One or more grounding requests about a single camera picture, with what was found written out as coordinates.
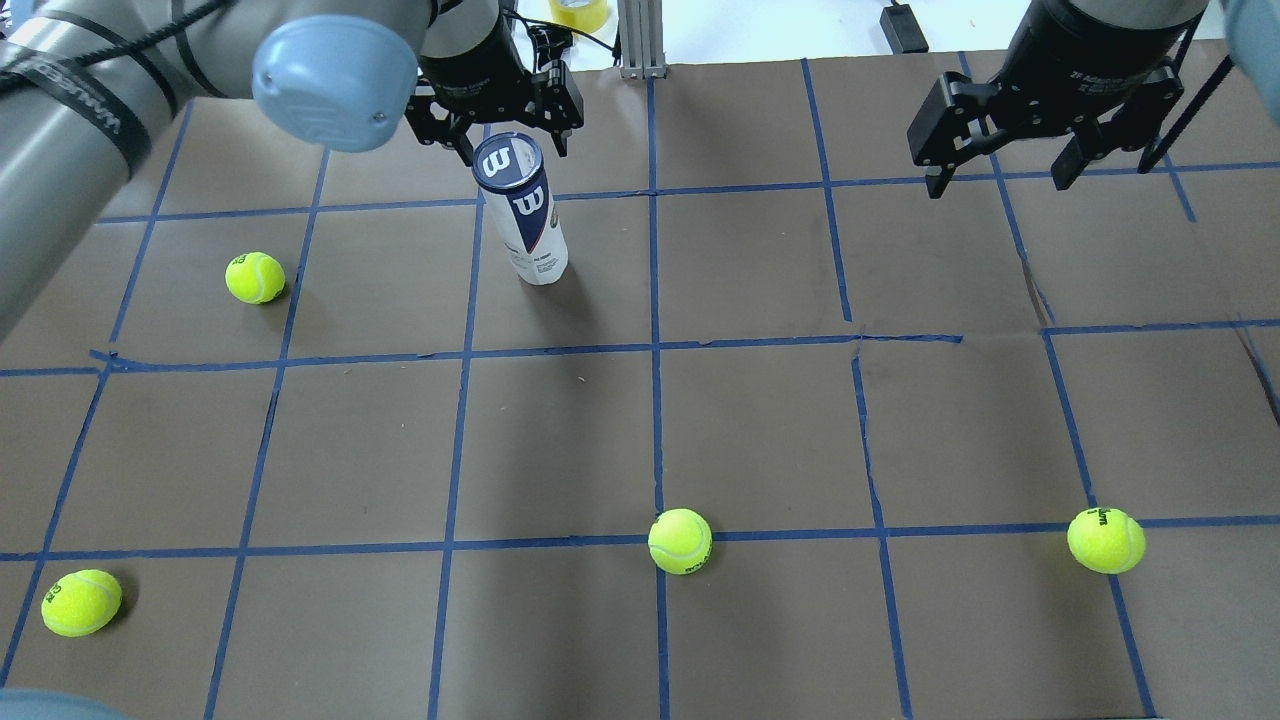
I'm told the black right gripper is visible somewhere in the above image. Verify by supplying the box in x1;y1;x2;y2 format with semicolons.
908;1;1207;199

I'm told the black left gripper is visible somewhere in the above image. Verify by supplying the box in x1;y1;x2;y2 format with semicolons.
404;1;585;167

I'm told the blue white tennis ball can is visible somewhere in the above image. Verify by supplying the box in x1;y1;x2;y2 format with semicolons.
472;132;570;286

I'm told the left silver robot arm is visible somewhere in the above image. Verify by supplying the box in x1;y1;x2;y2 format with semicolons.
1;1;584;334

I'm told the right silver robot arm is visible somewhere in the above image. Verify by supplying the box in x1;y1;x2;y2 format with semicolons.
908;1;1279;199

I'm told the left yellow tennis ball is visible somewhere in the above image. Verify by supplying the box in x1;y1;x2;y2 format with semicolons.
224;251;285;305

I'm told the yellow tennis ball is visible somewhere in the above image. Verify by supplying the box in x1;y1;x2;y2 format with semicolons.
40;569;123;638
646;509;713;577
1066;507;1147;575
224;251;285;305

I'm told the far yellow tennis ball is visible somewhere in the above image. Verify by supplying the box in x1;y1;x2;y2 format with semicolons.
1066;507;1147;575

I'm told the right yellow tennis ball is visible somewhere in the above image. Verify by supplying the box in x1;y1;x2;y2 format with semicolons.
646;509;713;577

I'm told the yellow tape roll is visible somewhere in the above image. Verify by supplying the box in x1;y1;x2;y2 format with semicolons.
548;0;611;35

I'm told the black adapter on table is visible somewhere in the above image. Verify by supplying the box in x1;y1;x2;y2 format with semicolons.
879;1;931;55

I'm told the brown paper table mat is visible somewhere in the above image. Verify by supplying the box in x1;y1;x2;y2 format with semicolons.
3;53;1277;719

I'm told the aluminium frame post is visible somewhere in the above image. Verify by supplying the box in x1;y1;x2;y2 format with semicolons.
616;0;669;79

